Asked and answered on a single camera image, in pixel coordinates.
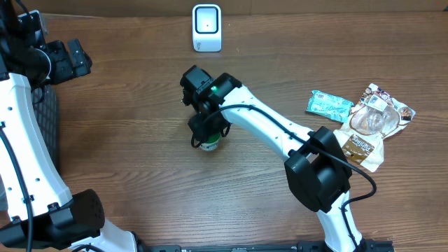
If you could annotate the beige plastic pouch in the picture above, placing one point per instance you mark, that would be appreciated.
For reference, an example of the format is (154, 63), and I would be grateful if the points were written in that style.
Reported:
(374, 118)

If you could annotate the green lid jar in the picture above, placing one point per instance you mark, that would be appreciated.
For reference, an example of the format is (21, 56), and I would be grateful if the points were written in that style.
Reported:
(211, 144)

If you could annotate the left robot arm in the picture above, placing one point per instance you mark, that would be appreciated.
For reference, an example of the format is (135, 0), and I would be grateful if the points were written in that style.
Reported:
(43, 212)

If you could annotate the white barcode scanner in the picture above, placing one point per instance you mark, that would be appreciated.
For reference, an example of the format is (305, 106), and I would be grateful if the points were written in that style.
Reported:
(207, 28)

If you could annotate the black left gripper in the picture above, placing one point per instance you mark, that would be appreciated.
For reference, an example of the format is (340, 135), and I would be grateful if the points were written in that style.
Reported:
(65, 59)

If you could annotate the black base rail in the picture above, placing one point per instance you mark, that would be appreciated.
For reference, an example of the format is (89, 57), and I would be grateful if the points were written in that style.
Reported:
(302, 246)

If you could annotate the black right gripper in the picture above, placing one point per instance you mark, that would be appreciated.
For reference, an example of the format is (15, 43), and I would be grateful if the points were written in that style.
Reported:
(206, 130)

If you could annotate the grey plastic basket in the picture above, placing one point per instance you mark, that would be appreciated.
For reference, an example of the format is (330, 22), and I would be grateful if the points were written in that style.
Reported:
(46, 110)

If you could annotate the teal wipes packet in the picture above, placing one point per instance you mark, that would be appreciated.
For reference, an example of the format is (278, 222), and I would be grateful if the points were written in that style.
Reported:
(329, 106)

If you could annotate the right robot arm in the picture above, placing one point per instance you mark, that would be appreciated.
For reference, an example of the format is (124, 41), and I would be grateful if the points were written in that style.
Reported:
(316, 169)

